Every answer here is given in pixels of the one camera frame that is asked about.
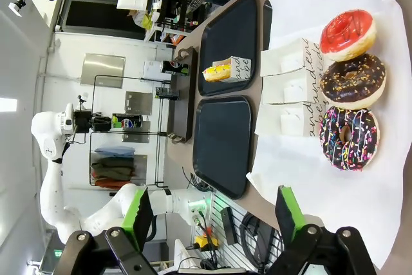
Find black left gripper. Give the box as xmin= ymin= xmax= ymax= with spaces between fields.
xmin=73 ymin=109 xmax=113 ymax=134

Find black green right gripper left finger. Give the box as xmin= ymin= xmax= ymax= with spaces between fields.
xmin=54 ymin=186 xmax=158 ymax=275

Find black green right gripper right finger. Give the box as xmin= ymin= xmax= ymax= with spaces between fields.
xmin=266 ymin=184 xmax=378 ymax=275

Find black Pepsi can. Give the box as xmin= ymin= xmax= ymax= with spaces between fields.
xmin=160 ymin=60 xmax=190 ymax=77
xmin=111 ymin=113 xmax=143 ymax=131

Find black metal clothes rack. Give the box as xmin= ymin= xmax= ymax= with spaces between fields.
xmin=88 ymin=74 xmax=172 ymax=189

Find folded blue garment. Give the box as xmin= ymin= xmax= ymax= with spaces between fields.
xmin=94 ymin=146 xmax=136 ymax=159

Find folded orange garment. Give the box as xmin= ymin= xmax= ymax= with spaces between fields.
xmin=94 ymin=177 xmax=130 ymax=189

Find folded dark green garment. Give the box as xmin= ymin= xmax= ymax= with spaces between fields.
xmin=91 ymin=156 xmax=136 ymax=180

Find large white paper sheet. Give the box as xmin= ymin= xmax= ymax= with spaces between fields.
xmin=245 ymin=0 xmax=412 ymax=270

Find black rectangular box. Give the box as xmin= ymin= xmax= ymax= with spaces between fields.
xmin=220 ymin=206 xmax=238 ymax=246

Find white slotted panel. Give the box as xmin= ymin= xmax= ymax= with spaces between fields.
xmin=192 ymin=191 xmax=281 ymax=274

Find dark green-topped drink can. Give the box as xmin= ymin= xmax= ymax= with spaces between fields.
xmin=155 ymin=86 xmax=180 ymax=100

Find white cardboard box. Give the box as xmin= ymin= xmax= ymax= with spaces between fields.
xmin=143 ymin=59 xmax=164 ymax=81

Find yellow emergency stop button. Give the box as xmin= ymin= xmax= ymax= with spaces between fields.
xmin=194 ymin=227 xmax=220 ymax=251

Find black plastic serving tray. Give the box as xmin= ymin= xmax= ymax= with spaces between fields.
xmin=192 ymin=95 xmax=256 ymax=200
xmin=197 ymin=0 xmax=259 ymax=98

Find chocolate donut rainbow sprinkles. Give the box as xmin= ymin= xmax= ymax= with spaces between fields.
xmin=318 ymin=104 xmax=381 ymax=172

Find yellow glazed sprinkle donut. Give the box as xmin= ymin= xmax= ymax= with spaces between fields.
xmin=202 ymin=64 xmax=232 ymax=82

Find black shelf cart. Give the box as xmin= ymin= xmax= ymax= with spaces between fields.
xmin=153 ymin=0 xmax=209 ymax=43

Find chocolate donut orange sprinkles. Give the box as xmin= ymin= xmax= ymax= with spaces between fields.
xmin=319 ymin=53 xmax=387 ymax=111

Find red glazed donut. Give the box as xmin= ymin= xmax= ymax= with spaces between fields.
xmin=319 ymin=9 xmax=377 ymax=62

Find black tray under paper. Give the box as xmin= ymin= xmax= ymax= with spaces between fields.
xmin=262 ymin=0 xmax=274 ymax=52

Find small metal wall plate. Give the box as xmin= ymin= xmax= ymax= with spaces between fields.
xmin=124 ymin=90 xmax=154 ymax=116
xmin=122 ymin=121 xmax=151 ymax=144

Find black cable bundle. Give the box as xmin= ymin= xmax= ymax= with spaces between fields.
xmin=240 ymin=211 xmax=285 ymax=271

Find large metal wall plate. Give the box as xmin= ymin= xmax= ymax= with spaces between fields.
xmin=79 ymin=52 xmax=127 ymax=90

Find dark wooden tray with handles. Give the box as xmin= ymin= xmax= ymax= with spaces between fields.
xmin=166 ymin=45 xmax=198 ymax=144

